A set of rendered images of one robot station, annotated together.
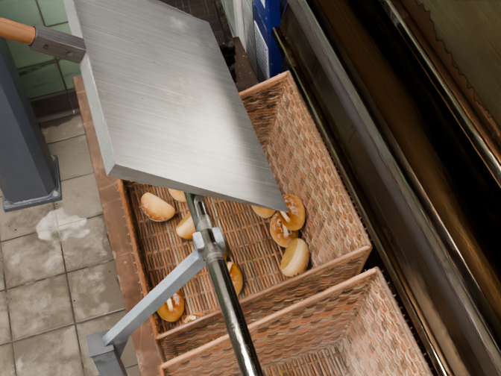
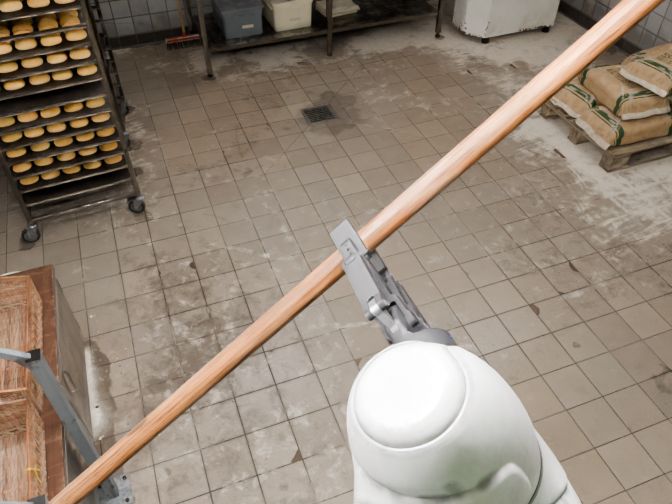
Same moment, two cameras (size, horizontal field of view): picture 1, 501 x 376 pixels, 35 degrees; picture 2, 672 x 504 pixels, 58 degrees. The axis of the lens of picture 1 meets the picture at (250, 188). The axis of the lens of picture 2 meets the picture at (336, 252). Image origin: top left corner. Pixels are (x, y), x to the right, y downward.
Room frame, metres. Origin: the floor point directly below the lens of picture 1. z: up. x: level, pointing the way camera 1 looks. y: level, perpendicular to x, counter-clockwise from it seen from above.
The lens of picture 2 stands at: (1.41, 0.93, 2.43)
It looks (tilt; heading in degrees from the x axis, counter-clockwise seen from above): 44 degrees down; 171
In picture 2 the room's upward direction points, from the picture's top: straight up
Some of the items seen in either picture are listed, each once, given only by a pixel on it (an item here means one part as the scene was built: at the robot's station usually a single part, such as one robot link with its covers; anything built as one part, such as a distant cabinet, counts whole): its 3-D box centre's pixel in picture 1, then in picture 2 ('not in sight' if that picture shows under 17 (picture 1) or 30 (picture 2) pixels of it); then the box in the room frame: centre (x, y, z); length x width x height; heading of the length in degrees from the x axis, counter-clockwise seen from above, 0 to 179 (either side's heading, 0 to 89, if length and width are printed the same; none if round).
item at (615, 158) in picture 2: not in sight; (642, 116); (-2.06, 3.71, 0.07); 1.20 x 0.80 x 0.14; 102
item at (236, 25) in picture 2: not in sight; (236, 11); (-3.69, 0.85, 0.35); 0.50 x 0.36 x 0.24; 12
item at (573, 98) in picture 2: not in sight; (598, 93); (-2.18, 3.37, 0.22); 0.62 x 0.36 x 0.15; 108
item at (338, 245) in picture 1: (230, 213); not in sight; (1.11, 0.05, 0.72); 0.56 x 0.49 x 0.28; 12
